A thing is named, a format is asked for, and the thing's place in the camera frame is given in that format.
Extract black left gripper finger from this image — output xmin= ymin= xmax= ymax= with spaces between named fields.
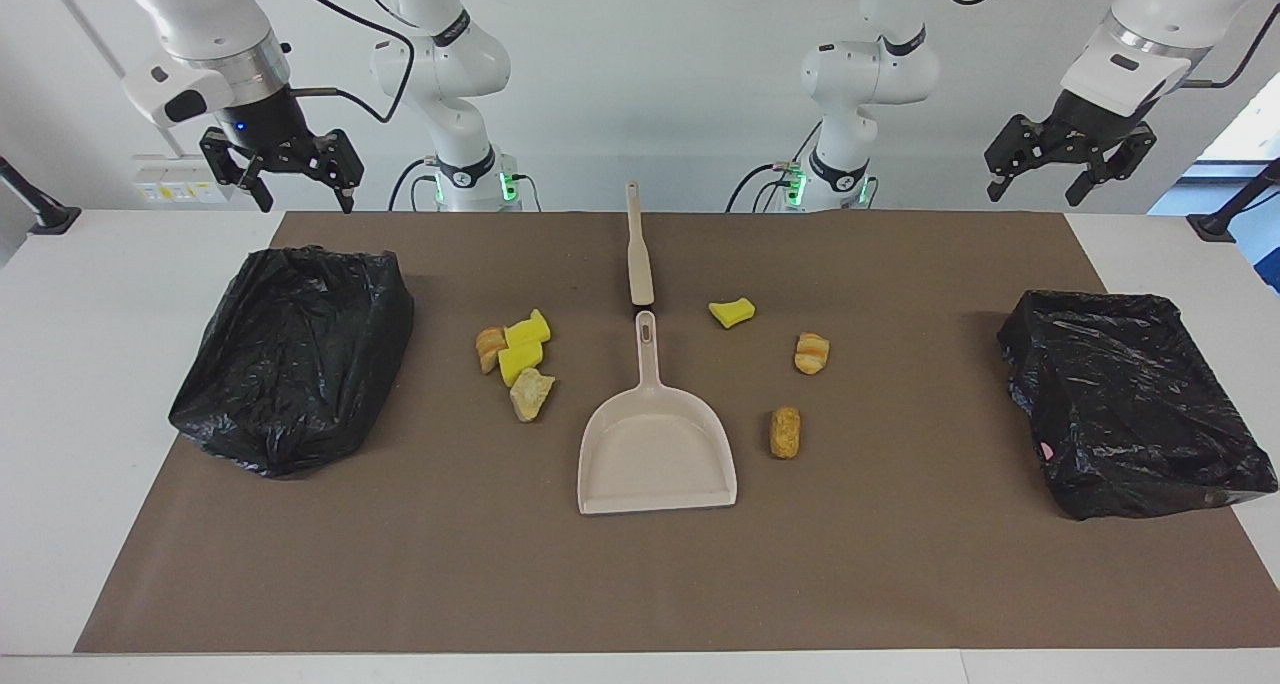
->
xmin=1065 ymin=129 xmax=1158 ymax=207
xmin=985 ymin=114 xmax=1051 ymax=203

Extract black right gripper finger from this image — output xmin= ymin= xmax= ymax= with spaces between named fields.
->
xmin=312 ymin=129 xmax=363 ymax=213
xmin=200 ymin=127 xmax=274 ymax=213

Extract yellow sponge block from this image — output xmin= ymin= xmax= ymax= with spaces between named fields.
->
xmin=503 ymin=308 xmax=553 ymax=350
xmin=497 ymin=342 xmax=545 ymax=388

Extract pale angular bread chunk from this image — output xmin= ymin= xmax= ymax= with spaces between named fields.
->
xmin=509 ymin=368 xmax=557 ymax=424

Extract beige hand brush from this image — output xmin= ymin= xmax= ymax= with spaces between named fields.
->
xmin=625 ymin=182 xmax=656 ymax=311

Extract oval brown bread roll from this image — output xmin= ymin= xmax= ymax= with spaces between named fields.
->
xmin=769 ymin=407 xmax=803 ymax=460

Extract beige plastic dustpan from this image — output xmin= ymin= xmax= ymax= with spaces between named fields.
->
xmin=577 ymin=310 xmax=739 ymax=516

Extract black bag-lined bin pink mark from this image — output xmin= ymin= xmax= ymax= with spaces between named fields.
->
xmin=997 ymin=289 xmax=1279 ymax=521

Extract black clamp stand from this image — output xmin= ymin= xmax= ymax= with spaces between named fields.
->
xmin=1187 ymin=159 xmax=1280 ymax=243
xmin=0 ymin=156 xmax=81 ymax=236

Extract brown table mat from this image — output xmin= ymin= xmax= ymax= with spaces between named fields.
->
xmin=75 ymin=211 xmax=1280 ymax=655

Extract white wall power strip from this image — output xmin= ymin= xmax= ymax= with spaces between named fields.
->
xmin=132 ymin=154 xmax=241 ymax=205

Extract black base cable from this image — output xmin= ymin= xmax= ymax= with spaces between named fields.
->
xmin=388 ymin=159 xmax=433 ymax=212
xmin=725 ymin=124 xmax=823 ymax=213

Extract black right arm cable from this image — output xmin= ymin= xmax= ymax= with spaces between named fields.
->
xmin=270 ymin=0 xmax=416 ymax=125

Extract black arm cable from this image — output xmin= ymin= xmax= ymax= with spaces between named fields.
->
xmin=935 ymin=0 xmax=1280 ymax=90
xmin=270 ymin=0 xmax=416 ymax=125

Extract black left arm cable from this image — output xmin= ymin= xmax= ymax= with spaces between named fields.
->
xmin=935 ymin=0 xmax=1280 ymax=90

